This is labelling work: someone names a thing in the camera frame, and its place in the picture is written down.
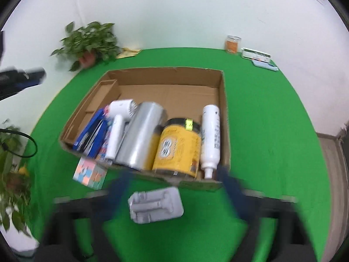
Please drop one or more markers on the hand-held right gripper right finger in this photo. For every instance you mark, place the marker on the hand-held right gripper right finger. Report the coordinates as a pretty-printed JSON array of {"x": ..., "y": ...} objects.
[{"x": 234, "y": 193}]

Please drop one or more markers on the yellow paper sheet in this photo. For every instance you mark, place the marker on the yellow paper sheet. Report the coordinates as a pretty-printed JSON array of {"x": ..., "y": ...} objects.
[{"x": 128, "y": 52}]

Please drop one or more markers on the pastel puzzle cube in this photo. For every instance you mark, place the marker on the pastel puzzle cube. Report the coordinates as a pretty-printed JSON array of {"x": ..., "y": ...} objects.
[{"x": 88, "y": 173}]

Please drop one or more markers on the yellow jar with black lid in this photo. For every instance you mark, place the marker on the yellow jar with black lid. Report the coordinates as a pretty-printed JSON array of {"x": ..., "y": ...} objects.
[{"x": 177, "y": 150}]

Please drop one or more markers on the colourful cartoon puzzle box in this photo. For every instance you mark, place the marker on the colourful cartoon puzzle box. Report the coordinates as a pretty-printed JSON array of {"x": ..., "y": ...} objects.
[{"x": 105, "y": 150}]

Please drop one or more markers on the white handheld fan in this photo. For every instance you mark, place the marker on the white handheld fan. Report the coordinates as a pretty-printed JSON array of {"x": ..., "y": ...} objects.
[{"x": 116, "y": 131}]

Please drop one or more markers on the silver cylinder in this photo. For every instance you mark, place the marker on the silver cylinder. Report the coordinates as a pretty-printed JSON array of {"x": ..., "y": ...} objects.
[{"x": 141, "y": 139}]

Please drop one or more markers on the small orange jar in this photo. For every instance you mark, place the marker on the small orange jar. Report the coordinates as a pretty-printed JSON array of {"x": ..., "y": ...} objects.
[{"x": 232, "y": 45}]

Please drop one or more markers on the grey moulded plastic tray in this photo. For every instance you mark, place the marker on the grey moulded plastic tray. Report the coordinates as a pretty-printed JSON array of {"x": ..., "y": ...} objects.
[{"x": 155, "y": 206}]

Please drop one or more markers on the white and green box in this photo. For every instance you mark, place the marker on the white and green box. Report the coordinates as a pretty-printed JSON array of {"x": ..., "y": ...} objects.
[{"x": 255, "y": 53}]

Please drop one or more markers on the white spray bottle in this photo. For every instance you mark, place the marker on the white spray bottle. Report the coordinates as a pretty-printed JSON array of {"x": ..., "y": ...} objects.
[{"x": 211, "y": 136}]

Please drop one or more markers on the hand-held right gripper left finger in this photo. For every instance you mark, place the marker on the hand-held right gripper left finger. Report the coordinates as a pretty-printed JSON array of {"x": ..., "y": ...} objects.
[{"x": 117, "y": 196}]

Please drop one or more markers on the green tablecloth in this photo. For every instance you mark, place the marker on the green tablecloth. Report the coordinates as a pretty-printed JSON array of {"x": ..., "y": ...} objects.
[{"x": 272, "y": 114}]

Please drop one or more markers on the large cardboard box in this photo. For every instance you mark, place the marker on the large cardboard box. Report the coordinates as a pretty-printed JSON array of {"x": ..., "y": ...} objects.
[{"x": 169, "y": 95}]

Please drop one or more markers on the blue box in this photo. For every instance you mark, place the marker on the blue box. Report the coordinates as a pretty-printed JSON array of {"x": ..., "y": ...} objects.
[{"x": 90, "y": 135}]

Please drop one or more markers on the large leafy potted plant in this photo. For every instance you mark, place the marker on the large leafy potted plant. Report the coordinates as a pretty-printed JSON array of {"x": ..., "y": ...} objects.
[{"x": 13, "y": 185}]

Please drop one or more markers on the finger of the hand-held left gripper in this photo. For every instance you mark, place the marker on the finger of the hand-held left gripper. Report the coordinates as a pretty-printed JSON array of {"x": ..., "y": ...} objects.
[{"x": 21, "y": 82}]

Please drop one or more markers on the small potted pothos plant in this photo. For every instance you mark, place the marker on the small potted pothos plant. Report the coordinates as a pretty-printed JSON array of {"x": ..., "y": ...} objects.
[{"x": 90, "y": 41}]

